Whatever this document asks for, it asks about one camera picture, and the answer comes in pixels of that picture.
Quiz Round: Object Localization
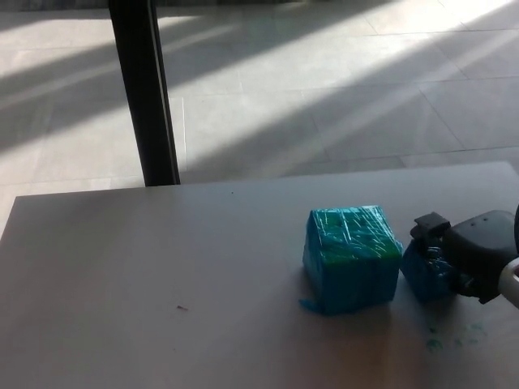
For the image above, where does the large blue taped cube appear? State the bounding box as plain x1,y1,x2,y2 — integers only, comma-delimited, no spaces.
298,204,404,317

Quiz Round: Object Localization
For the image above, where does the black vertical pillar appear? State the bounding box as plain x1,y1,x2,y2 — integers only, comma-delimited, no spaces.
108,0,182,187

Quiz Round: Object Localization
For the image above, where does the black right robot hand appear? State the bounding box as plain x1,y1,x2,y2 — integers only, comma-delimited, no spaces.
409,209,519,306

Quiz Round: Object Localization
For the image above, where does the small blue taped cube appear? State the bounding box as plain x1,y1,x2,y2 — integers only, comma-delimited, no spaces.
399,236,458,304

